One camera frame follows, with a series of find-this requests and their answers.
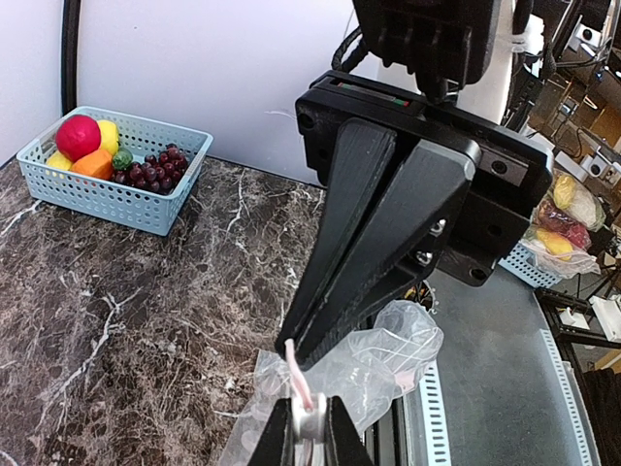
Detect black frame post left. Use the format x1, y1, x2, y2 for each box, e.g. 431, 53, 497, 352
60, 0, 82, 115

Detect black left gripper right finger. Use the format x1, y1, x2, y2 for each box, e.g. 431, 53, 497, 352
324, 396, 374, 466

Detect clear zip top bag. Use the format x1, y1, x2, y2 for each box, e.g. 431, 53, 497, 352
218, 300, 444, 465

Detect light blue perforated basket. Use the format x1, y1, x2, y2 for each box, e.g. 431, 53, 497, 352
16, 106, 213, 236

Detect red apple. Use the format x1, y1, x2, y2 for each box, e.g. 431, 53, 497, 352
55, 115, 101, 162

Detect orange fruit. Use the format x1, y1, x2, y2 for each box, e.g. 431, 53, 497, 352
70, 149, 114, 180

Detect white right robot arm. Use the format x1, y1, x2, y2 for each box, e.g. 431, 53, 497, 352
275, 1, 553, 369

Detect light blue cable duct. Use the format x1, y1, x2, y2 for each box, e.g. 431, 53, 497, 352
401, 330, 602, 465

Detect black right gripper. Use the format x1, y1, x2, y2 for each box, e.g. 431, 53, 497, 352
275, 71, 553, 367

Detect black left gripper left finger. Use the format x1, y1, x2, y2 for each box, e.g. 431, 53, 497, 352
247, 398, 295, 466

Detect bag of spare fruit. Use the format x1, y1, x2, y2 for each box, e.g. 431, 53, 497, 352
520, 169, 605, 279

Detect dark purple grapes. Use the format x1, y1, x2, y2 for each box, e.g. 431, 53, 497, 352
110, 143, 190, 195

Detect green cucumber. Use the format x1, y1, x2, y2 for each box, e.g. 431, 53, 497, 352
113, 148, 133, 171

